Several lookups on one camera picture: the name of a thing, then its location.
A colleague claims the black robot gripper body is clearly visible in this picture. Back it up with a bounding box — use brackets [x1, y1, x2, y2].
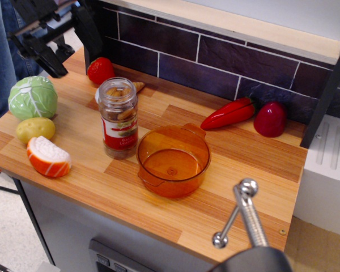
[7, 1, 79, 48]

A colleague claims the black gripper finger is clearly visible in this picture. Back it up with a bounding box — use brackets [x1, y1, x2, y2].
[71, 5, 103, 58]
[10, 33, 68, 78]

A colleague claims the clear almond jar red label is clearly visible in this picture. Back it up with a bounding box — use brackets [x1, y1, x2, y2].
[97, 77, 138, 159]

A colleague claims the orange transparent plastic pot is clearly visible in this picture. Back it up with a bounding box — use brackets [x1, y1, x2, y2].
[137, 124, 211, 198]

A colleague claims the black office chair base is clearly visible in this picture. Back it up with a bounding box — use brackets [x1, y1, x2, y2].
[56, 44, 75, 63]

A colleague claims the person in blue jeans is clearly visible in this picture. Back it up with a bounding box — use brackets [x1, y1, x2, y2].
[0, 1, 43, 118]

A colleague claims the green toy cabbage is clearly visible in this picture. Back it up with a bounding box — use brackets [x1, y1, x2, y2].
[8, 76, 58, 121]

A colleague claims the red toy strawberry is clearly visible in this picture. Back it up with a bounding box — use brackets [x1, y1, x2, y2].
[87, 57, 115, 84]

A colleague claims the white jar lid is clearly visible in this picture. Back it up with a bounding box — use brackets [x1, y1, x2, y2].
[95, 88, 99, 104]

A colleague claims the yellow toy potato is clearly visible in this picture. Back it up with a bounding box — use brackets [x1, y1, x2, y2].
[16, 117, 56, 144]

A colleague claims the toy croissant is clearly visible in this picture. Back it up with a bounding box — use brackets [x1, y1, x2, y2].
[133, 82, 145, 93]

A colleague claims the orange white salmon sushi toy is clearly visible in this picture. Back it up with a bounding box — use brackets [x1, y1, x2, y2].
[27, 136, 71, 177]

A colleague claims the red toy chili pepper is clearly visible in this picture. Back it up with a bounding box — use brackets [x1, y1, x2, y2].
[201, 97, 257, 130]

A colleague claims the dark red toy pepper half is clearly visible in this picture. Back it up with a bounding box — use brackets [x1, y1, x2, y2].
[254, 101, 287, 138]

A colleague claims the grey oven control panel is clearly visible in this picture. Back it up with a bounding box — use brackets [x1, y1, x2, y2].
[89, 239, 152, 272]

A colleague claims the wooden upper shelf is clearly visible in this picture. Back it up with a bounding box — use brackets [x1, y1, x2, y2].
[107, 1, 340, 65]

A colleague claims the black floor cable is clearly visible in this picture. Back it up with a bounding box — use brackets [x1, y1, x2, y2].
[0, 184, 20, 196]

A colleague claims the metal clamp screw handle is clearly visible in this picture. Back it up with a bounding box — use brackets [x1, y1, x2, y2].
[211, 178, 292, 271]

